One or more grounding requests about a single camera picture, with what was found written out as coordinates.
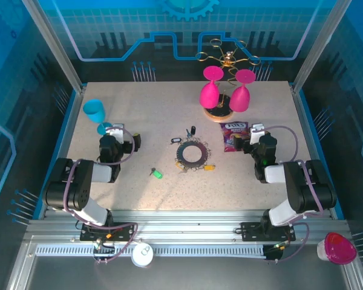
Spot pink and white cup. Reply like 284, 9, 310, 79
316, 231, 358, 266

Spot aluminium table side rail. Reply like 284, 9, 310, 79
42, 86, 87, 218
290, 84, 337, 219

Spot slotted grey cable duct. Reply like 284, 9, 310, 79
35, 245, 267, 257

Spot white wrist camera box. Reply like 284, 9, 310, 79
110, 123, 125, 144
249, 123, 266, 144

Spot aluminium mounting beam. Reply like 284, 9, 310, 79
25, 210, 350, 245

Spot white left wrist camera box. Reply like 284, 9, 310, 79
110, 123, 125, 144

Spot white tin can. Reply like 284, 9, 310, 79
131, 243, 154, 268

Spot gold wire glass rack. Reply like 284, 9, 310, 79
195, 38, 261, 119

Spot aluminium frame post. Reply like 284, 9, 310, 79
21, 0, 87, 93
292, 0, 352, 91

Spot blue plastic goblet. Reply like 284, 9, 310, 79
83, 98, 113, 136

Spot purple candy bag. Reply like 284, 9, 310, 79
219, 121, 249, 153

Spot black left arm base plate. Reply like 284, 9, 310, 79
79, 222, 136, 242

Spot pink plastic goblet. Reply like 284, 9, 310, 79
198, 66, 224, 110
229, 69, 257, 112

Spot black disc keyring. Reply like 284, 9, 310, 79
171, 136, 213, 173

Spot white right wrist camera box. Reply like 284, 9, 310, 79
249, 123, 266, 144

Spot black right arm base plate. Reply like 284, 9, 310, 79
240, 222, 296, 242

